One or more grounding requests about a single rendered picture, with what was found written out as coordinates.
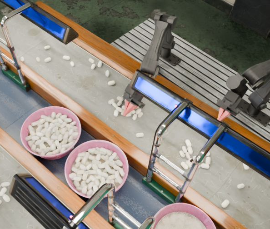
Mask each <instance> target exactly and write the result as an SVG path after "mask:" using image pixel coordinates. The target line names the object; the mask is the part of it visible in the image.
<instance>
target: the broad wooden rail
mask: <svg viewBox="0 0 270 229"><path fill-rule="evenodd" d="M35 3H36V4H37V5H38V7H40V8H42V9H43V10H45V11H46V12H48V13H50V14H51V15H53V16H54V17H56V18H57V19H59V20H61V21H62V22H64V23H66V24H67V25H69V26H70V27H72V28H73V29H74V30H75V31H76V32H77V33H78V34H79V36H78V37H77V38H76V39H74V40H73V41H72V42H73V43H75V44H76V45H78V46H79V47H80V48H82V49H84V50H85V51H87V52H88V53H90V54H91V55H93V56H94V57H96V58H98V59H99V60H101V61H102V62H104V63H105V64H107V65H108V66H110V67H111V68H113V69H114V70H116V71H118V72H119V73H121V74H122V75H123V76H125V77H126V78H128V79H130V80H132V78H133V75H134V73H135V71H136V70H137V69H140V66H141V63H140V62H138V61H136V60H135V59H133V58H131V57H130V56H128V55H127V54H125V53H124V52H122V51H120V50H119V49H117V48H115V47H114V46H112V45H111V44H109V43H107V42H106V41H104V40H103V39H101V38H100V37H98V36H96V35H95V34H93V33H91V32H90V31H88V30H87V29H85V28H83V27H82V26H80V25H79V24H77V23H75V22H74V21H72V20H70V19H69V18H67V17H66V16H64V15H62V14H61V13H59V12H58V11H56V10H54V9H53V8H51V7H49V6H48V5H46V4H45V3H43V2H41V1H40V0H39V1H37V2H35ZM151 78H152V77H151ZM153 79H154V80H156V81H157V82H159V83H161V84H162V85H164V86H165V87H167V88H168V89H170V90H171V91H173V92H175V93H176V94H178V95H179V96H181V97H183V98H185V97H186V98H187V99H189V100H191V101H192V102H193V104H194V105H195V106H197V107H198V108H200V109H202V110H203V111H205V112H206V113H208V114H210V115H211V116H213V117H214V118H216V119H218V114H219V111H217V110H215V109H214V108H212V107H211V106H209V105H207V104H206V103H204V102H203V101H201V100H199V99H198V98H196V97H194V96H193V95H191V94H190V93H188V92H186V91H185V90H183V89H182V88H180V87H179V86H177V85H175V84H173V83H172V82H170V81H169V80H167V79H166V78H164V77H162V76H161V75H159V74H158V75H157V76H156V78H153ZM222 121H224V122H226V123H227V124H229V125H230V128H232V129H233V130H235V131H236V132H238V133H240V134H241V135H243V136H244V137H246V138H248V139H249V140H251V141H252V142H254V143H256V144H257V145H259V146H260V147H262V148H264V149H265V150H267V151H268V152H270V143H269V142H267V141H266V140H264V139H262V138H261V137H259V136H257V135H256V134H254V133H253V132H251V131H249V130H248V129H246V128H245V127H243V126H241V125H240V124H238V123H236V122H235V121H233V120H232V119H230V118H228V117H226V118H224V119H223V120H222Z"/></svg>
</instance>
